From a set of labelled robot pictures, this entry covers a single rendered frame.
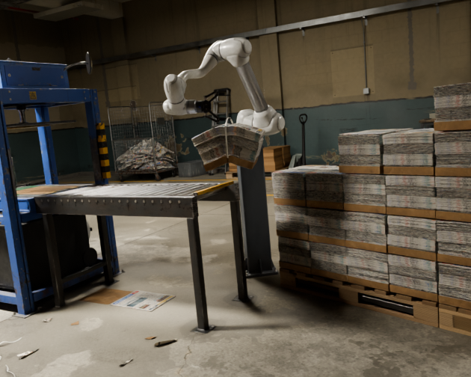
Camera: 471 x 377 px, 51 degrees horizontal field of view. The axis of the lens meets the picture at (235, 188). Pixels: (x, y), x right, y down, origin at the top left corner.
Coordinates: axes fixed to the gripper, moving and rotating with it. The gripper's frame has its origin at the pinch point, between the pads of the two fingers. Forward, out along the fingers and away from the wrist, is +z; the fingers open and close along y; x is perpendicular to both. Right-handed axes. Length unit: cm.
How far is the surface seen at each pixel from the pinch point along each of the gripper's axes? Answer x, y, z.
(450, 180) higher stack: 50, 37, 120
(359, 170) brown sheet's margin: 16, 37, 79
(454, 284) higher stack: 51, 92, 125
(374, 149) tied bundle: 22, 24, 86
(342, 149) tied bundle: 7, 26, 70
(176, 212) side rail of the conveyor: 38, 60, -26
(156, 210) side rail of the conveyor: 32, 60, -39
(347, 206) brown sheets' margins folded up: 10, 61, 73
